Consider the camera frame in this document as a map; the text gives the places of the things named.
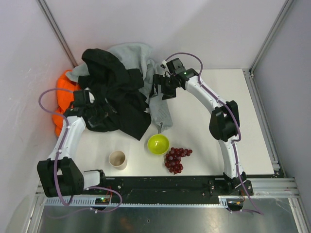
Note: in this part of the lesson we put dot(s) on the red grape bunch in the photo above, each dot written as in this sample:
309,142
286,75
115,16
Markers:
172,159

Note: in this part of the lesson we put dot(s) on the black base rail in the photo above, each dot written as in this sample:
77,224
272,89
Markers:
176,187

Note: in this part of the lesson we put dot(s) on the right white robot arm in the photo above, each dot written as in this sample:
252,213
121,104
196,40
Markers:
224,124

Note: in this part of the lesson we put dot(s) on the beige cup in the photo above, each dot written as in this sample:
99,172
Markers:
118,160

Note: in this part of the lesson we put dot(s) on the grey cable duct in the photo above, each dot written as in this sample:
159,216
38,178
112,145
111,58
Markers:
105,201

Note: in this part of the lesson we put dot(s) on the orange cloth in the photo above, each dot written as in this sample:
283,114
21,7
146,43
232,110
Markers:
63,99

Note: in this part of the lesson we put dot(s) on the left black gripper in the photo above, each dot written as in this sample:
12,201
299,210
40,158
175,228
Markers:
96,119

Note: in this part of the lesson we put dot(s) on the large black cloth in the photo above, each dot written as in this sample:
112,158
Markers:
118,104

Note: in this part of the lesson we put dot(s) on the lime green bowl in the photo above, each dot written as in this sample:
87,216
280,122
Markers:
158,144

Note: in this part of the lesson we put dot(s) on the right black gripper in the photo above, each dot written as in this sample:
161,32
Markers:
160,84

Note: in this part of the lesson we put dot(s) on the grey sweatshirt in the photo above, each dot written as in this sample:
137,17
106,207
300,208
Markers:
134,55

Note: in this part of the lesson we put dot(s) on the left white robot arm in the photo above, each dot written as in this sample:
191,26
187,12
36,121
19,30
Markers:
59,175

